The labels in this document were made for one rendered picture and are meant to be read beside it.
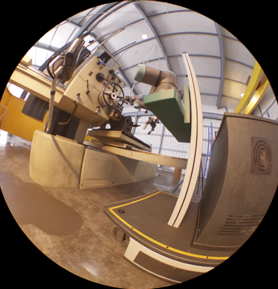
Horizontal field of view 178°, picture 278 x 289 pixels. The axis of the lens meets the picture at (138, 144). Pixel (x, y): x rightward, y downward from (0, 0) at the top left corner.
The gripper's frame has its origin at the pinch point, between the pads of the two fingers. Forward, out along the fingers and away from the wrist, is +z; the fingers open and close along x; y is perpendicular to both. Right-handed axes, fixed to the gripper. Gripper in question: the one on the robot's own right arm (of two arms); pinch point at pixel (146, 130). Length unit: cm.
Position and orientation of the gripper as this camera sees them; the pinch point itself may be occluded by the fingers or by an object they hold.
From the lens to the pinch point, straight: 105.0
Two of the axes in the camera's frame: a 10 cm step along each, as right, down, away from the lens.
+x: 4.7, 3.7, 8.0
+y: 6.5, 4.7, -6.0
